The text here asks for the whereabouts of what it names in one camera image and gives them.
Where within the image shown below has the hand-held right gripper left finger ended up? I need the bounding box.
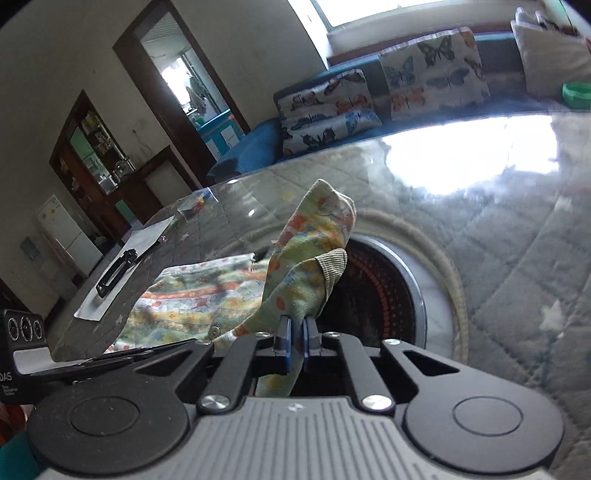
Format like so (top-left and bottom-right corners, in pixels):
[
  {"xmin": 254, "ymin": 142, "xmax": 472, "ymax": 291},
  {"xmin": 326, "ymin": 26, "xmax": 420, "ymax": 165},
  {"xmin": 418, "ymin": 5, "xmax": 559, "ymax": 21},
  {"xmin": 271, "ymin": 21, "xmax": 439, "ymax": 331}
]
[{"xmin": 133, "ymin": 315, "xmax": 293, "ymax": 415}]

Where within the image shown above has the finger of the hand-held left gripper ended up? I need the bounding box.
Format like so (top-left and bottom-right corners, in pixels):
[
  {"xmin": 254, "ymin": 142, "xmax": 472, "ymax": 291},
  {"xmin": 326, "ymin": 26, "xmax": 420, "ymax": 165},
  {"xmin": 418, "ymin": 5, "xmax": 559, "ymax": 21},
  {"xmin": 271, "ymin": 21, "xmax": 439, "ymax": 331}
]
[{"xmin": 46, "ymin": 338, "xmax": 200, "ymax": 385}]

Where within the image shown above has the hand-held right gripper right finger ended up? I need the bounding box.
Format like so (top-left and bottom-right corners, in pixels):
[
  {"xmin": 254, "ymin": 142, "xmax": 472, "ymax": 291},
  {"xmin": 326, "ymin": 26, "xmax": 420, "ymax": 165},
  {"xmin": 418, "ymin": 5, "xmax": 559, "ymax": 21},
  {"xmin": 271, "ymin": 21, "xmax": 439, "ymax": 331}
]
[{"xmin": 299, "ymin": 318, "xmax": 463, "ymax": 412}]

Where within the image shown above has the patterned child garment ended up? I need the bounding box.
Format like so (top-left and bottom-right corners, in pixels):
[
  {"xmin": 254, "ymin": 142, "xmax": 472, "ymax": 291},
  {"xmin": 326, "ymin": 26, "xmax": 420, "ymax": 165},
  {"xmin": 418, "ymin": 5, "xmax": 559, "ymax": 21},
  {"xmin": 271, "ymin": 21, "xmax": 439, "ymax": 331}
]
[{"xmin": 104, "ymin": 179, "xmax": 358, "ymax": 398}]

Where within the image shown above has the black clip tool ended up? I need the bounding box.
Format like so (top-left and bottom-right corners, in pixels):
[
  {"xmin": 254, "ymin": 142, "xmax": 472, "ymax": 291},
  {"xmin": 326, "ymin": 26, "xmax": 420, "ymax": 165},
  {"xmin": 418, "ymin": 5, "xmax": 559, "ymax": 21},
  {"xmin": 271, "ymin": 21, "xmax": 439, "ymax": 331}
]
[{"xmin": 95, "ymin": 249, "xmax": 139, "ymax": 298}]

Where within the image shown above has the round built-in hot plate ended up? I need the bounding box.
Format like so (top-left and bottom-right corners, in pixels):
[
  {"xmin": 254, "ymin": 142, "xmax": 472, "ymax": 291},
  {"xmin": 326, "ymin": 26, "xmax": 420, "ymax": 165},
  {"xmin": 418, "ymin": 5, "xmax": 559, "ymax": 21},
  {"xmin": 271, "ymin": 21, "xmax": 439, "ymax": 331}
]
[{"xmin": 318, "ymin": 233, "xmax": 428, "ymax": 352}]

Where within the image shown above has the white refrigerator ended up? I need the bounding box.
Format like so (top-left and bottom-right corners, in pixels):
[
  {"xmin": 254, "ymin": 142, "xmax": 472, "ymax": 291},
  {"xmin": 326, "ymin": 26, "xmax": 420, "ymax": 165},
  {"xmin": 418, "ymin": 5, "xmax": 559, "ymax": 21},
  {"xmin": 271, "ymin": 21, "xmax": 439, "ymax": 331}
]
[{"xmin": 36, "ymin": 194, "xmax": 103, "ymax": 278}]

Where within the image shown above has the teal cloth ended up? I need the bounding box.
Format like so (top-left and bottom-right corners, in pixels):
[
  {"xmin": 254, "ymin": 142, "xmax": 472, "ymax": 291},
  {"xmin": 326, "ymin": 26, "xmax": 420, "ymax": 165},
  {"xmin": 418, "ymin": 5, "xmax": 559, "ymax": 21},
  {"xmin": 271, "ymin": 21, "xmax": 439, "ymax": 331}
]
[{"xmin": 0, "ymin": 431, "xmax": 42, "ymax": 480}]

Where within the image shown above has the white paper sheet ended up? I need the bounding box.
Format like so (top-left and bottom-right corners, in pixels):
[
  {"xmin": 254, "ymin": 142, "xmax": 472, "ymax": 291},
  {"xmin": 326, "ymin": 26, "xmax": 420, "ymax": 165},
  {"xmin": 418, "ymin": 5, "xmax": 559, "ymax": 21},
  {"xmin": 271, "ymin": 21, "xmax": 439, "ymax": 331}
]
[{"xmin": 74, "ymin": 217, "xmax": 175, "ymax": 320}]

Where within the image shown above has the small clear plastic bag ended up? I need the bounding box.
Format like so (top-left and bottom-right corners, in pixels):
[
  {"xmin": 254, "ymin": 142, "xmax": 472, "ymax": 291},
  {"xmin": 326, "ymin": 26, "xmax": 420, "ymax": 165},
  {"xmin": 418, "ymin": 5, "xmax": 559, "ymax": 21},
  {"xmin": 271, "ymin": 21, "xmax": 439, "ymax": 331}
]
[{"xmin": 178, "ymin": 191, "xmax": 215, "ymax": 217}]

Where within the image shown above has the dark wooden cabinet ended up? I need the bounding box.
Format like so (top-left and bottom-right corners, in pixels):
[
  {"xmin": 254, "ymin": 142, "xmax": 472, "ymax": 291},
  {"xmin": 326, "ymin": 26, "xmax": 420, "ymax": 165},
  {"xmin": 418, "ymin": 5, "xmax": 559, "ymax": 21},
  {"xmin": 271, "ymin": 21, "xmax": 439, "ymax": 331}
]
[{"xmin": 49, "ymin": 90, "xmax": 204, "ymax": 241}]

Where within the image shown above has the blue sofa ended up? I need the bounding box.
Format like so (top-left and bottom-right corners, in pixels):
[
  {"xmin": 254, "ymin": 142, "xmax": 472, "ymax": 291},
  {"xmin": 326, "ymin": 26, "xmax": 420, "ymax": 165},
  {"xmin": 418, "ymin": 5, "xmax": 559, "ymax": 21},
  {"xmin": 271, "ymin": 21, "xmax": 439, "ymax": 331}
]
[{"xmin": 205, "ymin": 31, "xmax": 591, "ymax": 183}]

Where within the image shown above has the butterfly print cushion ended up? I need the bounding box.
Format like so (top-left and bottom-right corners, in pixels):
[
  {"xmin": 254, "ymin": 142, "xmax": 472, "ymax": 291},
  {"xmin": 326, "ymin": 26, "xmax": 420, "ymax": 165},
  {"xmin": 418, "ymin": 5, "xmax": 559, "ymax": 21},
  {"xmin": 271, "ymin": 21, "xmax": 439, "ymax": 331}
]
[
  {"xmin": 276, "ymin": 69, "xmax": 384, "ymax": 158},
  {"xmin": 379, "ymin": 27, "xmax": 491, "ymax": 121}
]

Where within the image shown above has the window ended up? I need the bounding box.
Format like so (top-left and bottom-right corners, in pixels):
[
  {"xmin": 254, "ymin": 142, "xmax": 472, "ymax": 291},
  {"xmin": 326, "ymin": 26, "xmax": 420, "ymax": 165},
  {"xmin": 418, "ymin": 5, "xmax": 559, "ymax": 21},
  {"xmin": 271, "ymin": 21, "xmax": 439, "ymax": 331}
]
[{"xmin": 309, "ymin": 0, "xmax": 467, "ymax": 28}]

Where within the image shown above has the green round container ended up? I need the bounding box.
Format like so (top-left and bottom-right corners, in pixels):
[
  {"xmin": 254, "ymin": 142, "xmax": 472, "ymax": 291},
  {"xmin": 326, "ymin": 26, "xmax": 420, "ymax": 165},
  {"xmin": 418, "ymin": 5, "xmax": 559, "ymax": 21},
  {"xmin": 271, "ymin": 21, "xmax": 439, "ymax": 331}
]
[{"xmin": 562, "ymin": 82, "xmax": 591, "ymax": 110}]

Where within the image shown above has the white cushion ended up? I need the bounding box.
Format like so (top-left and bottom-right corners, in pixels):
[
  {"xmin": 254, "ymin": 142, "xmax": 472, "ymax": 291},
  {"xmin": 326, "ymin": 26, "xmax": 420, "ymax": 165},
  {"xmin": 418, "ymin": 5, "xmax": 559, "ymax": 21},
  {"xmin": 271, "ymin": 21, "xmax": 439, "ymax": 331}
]
[{"xmin": 510, "ymin": 7, "xmax": 591, "ymax": 100}]

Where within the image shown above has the dark wooden door frame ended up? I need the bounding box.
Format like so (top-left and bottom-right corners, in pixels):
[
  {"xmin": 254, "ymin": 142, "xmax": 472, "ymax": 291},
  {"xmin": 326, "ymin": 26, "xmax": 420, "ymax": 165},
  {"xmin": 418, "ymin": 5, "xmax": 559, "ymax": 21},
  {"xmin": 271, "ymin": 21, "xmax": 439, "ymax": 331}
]
[{"xmin": 113, "ymin": 0, "xmax": 252, "ymax": 162}]

